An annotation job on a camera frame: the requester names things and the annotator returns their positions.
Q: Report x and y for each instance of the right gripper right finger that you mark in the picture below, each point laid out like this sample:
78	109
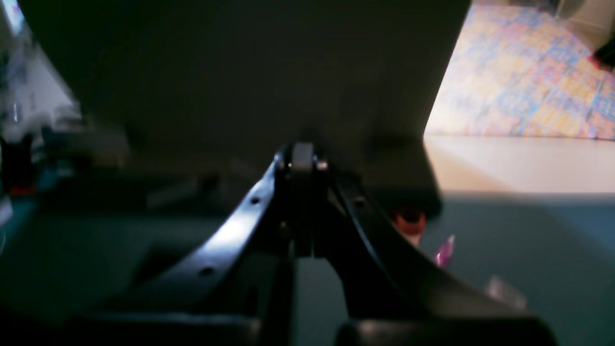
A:
383	275

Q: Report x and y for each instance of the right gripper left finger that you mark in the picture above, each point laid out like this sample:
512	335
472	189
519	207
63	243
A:
244	269

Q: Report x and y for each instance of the black t-shirt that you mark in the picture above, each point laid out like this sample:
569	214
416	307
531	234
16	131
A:
216	82

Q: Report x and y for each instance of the orange tape roll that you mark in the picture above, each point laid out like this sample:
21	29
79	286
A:
411	225

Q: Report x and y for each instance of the pink small tube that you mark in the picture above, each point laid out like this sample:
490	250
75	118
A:
445	252

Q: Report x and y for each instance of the pink white blister pack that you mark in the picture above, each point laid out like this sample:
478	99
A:
502	291

